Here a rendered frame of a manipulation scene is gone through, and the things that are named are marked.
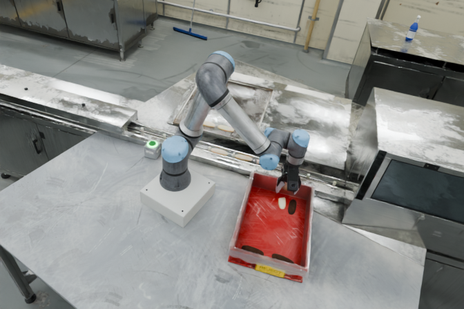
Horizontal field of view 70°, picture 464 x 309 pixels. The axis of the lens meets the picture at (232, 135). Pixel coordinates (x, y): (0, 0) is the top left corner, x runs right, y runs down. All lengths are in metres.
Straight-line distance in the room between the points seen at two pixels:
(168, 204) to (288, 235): 0.57
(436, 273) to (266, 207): 0.88
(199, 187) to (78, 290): 0.64
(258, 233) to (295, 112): 0.88
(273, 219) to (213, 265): 0.37
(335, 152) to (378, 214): 0.47
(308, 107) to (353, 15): 2.92
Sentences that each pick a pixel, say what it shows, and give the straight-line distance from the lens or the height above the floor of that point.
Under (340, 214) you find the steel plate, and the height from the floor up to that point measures 0.82.
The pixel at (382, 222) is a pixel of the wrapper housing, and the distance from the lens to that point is 1.72.
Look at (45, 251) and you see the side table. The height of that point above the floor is 0.82.
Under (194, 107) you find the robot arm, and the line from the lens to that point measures 1.46.
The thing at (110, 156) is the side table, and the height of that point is 0.82.
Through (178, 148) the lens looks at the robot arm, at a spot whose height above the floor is 1.12.
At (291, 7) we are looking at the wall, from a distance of 5.30.
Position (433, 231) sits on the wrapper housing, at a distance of 1.77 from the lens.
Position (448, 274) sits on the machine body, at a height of 0.69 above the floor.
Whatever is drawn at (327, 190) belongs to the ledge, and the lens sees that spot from 1.80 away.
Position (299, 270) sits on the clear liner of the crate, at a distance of 1.42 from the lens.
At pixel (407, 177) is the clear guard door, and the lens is 1.53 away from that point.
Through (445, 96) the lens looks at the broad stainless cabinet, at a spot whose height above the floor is 0.70.
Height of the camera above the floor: 2.11
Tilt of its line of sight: 39 degrees down
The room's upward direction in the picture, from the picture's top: 7 degrees clockwise
